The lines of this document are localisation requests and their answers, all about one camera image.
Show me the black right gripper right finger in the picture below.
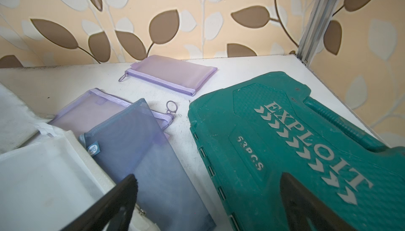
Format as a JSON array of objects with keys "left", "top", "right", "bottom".
[{"left": 279, "top": 173, "right": 355, "bottom": 231}]

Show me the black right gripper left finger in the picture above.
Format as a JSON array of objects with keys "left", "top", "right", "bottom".
[{"left": 63, "top": 174, "right": 138, "bottom": 231}]

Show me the white mesh pouch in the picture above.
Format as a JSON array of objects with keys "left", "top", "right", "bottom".
[{"left": 1, "top": 132, "right": 158, "bottom": 231}]

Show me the blue-grey mesh pouch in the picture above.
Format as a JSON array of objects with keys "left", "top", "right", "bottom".
[{"left": 79, "top": 99, "right": 216, "bottom": 231}]

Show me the purple mesh pouch near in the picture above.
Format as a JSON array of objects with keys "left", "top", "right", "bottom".
[{"left": 49, "top": 88, "right": 174, "bottom": 140}]

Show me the purple mesh pouch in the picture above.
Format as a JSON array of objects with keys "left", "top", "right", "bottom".
[
  {"left": 49, "top": 88, "right": 174, "bottom": 140},
  {"left": 119, "top": 55, "right": 217, "bottom": 96}
]

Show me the white Doraemon canvas bag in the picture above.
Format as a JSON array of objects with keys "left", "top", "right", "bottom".
[{"left": 1, "top": 85, "right": 52, "bottom": 154}]

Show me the purple mesh pouch far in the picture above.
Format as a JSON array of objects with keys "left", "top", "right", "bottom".
[{"left": 119, "top": 55, "right": 217, "bottom": 96}]

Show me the green plastic tool case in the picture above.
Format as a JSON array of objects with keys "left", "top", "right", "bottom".
[{"left": 188, "top": 72, "right": 405, "bottom": 231}]

